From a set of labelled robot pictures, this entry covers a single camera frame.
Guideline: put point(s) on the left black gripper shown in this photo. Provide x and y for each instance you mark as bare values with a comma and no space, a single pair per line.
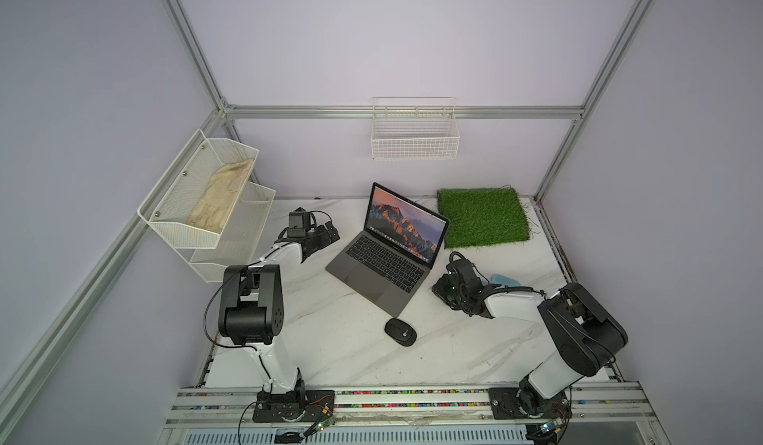
325,238

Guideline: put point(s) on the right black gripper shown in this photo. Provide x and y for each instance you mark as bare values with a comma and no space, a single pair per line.
439,289

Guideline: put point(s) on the grey laptop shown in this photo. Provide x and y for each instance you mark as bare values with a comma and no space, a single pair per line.
393,254

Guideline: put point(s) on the black wireless mouse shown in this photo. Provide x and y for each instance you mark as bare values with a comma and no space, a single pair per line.
400,332

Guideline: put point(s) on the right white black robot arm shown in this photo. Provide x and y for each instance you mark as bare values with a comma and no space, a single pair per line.
586,336

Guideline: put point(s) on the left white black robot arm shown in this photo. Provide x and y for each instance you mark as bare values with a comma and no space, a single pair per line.
251,311

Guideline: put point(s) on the light blue toy trowel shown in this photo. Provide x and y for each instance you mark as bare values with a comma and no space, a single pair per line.
504,281

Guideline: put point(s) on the green artificial grass mat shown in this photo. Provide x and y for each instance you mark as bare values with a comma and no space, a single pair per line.
483,217

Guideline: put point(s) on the white lower mesh shelf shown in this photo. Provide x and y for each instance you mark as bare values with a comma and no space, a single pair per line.
240,237

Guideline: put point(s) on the white mesh shelf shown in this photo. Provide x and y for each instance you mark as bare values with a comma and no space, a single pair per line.
172,207
240,237

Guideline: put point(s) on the beige cloth in shelf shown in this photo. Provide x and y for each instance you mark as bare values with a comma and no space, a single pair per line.
212,211

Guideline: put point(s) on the white upper mesh shelf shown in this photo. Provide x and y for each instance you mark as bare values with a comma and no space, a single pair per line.
172,207

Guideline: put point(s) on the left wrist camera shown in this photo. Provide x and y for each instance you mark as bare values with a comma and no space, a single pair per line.
300,224

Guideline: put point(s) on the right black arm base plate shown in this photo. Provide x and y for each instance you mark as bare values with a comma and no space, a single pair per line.
518,403

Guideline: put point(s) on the white wire wall basket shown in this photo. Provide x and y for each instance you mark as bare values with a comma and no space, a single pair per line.
414,128

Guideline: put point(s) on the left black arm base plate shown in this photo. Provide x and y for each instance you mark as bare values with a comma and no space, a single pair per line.
297,406

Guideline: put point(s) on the aluminium front rail frame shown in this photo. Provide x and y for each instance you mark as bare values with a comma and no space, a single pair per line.
586,413

